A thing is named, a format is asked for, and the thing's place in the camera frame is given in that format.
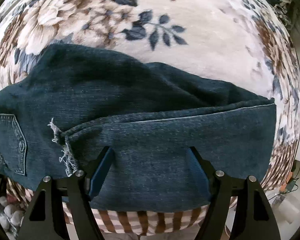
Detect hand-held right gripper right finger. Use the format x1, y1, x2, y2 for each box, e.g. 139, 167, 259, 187
186, 146, 282, 240

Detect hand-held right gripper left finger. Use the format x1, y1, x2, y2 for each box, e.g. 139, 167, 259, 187
19, 146, 115, 240

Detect dark blue denim pants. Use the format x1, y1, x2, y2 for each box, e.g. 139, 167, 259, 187
0, 43, 277, 212

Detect white nightstand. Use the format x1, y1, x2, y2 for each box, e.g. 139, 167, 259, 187
272, 190, 297, 225

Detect floral bed blanket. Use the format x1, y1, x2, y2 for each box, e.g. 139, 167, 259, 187
0, 0, 300, 237

